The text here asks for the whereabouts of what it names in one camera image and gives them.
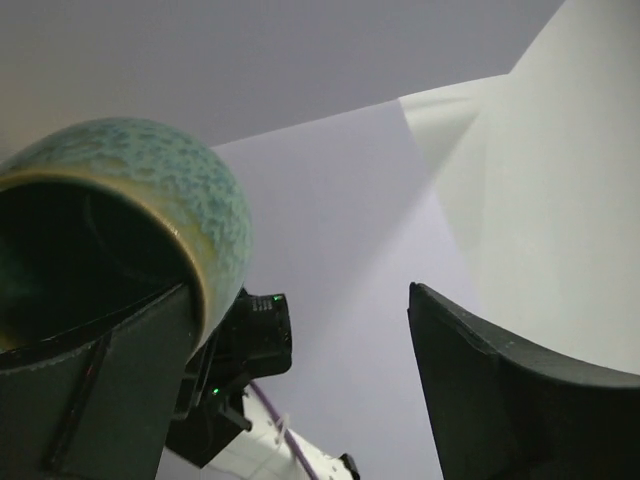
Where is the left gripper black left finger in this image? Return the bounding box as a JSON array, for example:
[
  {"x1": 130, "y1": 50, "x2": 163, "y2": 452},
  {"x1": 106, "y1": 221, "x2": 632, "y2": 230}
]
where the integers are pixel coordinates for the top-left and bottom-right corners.
[{"x1": 1, "y1": 285, "x2": 198, "y2": 479}]

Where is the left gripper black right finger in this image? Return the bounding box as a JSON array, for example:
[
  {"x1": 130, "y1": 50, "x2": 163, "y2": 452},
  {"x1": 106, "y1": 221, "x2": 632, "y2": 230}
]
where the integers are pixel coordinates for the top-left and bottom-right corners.
[{"x1": 407, "y1": 283, "x2": 639, "y2": 479}]

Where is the dark green ceramic mug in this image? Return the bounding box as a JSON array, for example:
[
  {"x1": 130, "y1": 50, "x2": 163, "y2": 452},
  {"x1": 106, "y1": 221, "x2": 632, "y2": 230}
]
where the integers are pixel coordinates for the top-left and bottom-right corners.
[{"x1": 1, "y1": 117, "x2": 254, "y2": 348}]

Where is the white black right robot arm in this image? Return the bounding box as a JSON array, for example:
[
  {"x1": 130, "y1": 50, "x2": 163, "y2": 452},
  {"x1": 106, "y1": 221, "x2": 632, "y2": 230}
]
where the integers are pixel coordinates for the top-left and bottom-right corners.
[{"x1": 165, "y1": 290, "x2": 360, "y2": 479}]

